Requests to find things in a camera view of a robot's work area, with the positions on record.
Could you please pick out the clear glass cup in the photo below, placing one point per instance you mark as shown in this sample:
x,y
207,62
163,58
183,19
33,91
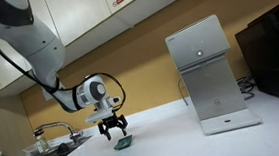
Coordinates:
x,y
41,144

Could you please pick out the teal cloth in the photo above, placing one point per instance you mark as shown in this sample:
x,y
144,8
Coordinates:
x,y
123,143

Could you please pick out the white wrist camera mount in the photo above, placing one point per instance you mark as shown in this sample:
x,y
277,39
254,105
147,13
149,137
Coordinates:
x,y
98,116

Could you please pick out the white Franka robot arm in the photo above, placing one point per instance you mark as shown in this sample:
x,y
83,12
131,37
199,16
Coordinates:
x,y
35,39

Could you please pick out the black coffee machine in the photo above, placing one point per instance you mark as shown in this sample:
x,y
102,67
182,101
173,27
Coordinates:
x,y
275,55

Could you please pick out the white coffee machine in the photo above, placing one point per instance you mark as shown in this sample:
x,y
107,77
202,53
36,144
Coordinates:
x,y
208,90

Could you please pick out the red white cabinet sticker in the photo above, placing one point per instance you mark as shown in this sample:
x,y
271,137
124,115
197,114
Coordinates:
x,y
120,0

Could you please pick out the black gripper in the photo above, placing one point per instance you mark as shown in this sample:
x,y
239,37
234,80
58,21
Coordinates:
x,y
112,120

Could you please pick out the stainless steel sink basin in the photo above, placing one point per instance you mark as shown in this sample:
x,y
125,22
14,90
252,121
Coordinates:
x,y
65,152

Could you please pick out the chrome sink faucet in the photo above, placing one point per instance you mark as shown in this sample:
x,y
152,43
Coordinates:
x,y
55,125

